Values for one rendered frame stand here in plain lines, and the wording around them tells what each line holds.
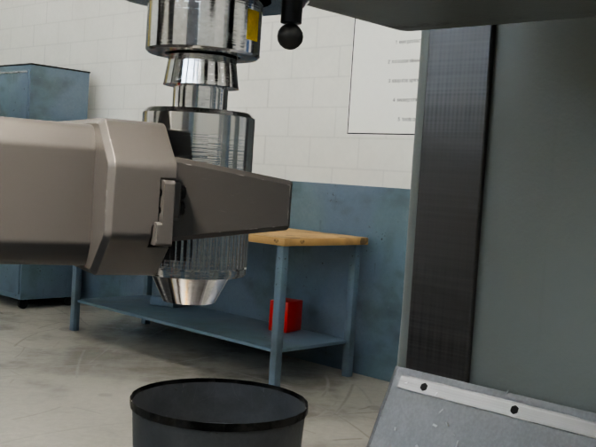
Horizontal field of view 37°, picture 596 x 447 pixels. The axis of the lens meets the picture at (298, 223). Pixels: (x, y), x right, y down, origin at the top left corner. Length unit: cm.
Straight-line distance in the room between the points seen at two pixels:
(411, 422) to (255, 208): 42
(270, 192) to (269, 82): 603
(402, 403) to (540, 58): 30
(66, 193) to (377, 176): 537
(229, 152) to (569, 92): 38
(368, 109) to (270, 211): 540
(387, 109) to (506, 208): 496
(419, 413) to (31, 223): 49
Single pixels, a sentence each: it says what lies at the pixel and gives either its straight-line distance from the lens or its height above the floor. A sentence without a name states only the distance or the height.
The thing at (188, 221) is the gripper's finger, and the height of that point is 121.
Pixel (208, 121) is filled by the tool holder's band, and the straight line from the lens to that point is 36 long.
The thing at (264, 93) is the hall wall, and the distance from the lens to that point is 640.
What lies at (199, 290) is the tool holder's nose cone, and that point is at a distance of 37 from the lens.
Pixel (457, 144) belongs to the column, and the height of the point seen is 127.
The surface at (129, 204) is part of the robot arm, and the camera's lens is 31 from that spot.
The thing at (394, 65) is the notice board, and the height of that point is 196.
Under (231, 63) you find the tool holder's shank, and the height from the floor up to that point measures 128.
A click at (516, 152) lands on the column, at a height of 126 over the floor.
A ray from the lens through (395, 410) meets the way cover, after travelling 76.
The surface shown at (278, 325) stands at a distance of 514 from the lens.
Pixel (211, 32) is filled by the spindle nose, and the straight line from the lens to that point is 36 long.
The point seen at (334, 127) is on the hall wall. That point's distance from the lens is 592.
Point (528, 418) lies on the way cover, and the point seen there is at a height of 106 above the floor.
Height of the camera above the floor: 123
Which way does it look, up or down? 3 degrees down
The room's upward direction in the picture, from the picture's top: 4 degrees clockwise
